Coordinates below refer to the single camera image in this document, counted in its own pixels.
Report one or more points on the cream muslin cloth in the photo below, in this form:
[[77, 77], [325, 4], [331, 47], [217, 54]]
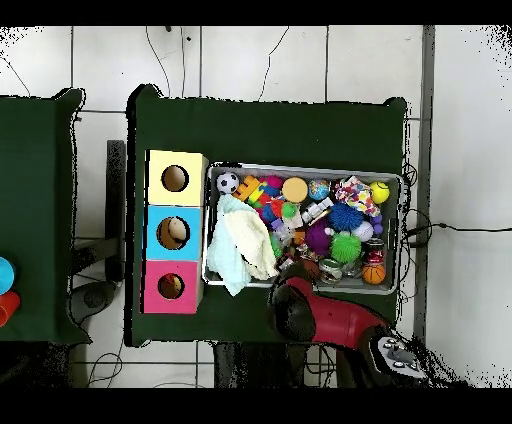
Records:
[[252, 240]]

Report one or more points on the green puffer toy with eyes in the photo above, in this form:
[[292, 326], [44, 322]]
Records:
[[346, 247], [276, 246]]

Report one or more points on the mint green cloth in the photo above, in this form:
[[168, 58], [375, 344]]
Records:
[[226, 262]]

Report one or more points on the brown ball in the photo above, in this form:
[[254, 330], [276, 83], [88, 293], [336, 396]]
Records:
[[311, 268]]

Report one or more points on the white polka dot cloth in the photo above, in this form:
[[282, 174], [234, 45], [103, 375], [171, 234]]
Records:
[[358, 196]]

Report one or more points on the yellow plush toy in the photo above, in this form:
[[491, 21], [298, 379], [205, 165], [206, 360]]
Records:
[[177, 286]]

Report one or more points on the small plush tiger toy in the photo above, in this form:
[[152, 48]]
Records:
[[168, 279]]

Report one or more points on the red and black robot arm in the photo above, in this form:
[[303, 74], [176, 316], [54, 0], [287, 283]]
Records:
[[344, 320]]

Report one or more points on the wooden box with three holes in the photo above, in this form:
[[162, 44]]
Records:
[[154, 248]]

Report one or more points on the shallow metal mesh bin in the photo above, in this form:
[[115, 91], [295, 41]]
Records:
[[360, 286]]

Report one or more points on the small soccer ball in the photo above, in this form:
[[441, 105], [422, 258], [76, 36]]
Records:
[[228, 182]]

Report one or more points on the orange foam disc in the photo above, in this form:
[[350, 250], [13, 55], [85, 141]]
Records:
[[294, 190]]

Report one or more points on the dark green table cloth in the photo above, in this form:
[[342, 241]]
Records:
[[260, 132], [40, 200]]

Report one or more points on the yellow smiley ball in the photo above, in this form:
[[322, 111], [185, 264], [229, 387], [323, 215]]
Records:
[[379, 192]]

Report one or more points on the small orange basketball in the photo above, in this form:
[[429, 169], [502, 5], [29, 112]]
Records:
[[373, 274]]

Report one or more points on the black upright panel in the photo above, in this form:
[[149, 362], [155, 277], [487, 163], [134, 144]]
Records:
[[116, 200]]

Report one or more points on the grey plastic base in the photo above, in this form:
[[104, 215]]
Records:
[[94, 298]]

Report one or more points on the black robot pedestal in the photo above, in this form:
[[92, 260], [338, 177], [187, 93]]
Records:
[[248, 368]]

